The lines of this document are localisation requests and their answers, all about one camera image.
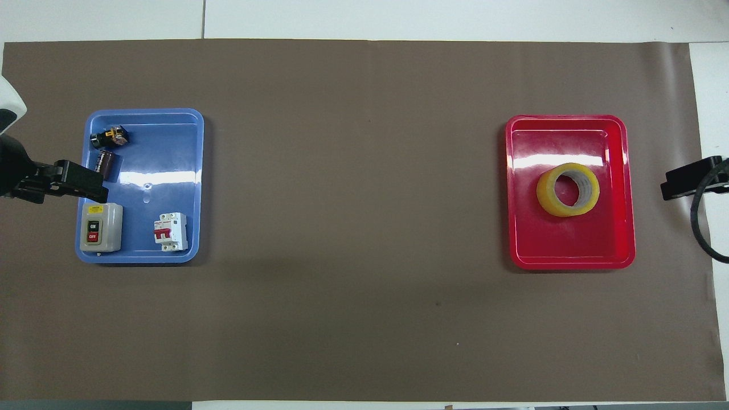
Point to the grey on-off switch box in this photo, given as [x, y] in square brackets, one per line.
[107, 228]

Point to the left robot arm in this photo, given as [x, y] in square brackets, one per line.
[8, 102]

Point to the red plastic tray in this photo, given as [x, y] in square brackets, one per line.
[569, 245]

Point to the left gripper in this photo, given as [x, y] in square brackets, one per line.
[12, 168]

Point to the white circuit breaker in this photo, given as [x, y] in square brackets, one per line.
[171, 230]

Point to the yellow tape roll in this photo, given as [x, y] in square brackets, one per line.
[548, 196]

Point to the black yellow push button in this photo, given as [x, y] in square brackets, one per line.
[109, 136]

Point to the blue plastic tray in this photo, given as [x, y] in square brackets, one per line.
[165, 165]

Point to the brown cylindrical capacitor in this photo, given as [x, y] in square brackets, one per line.
[106, 165]

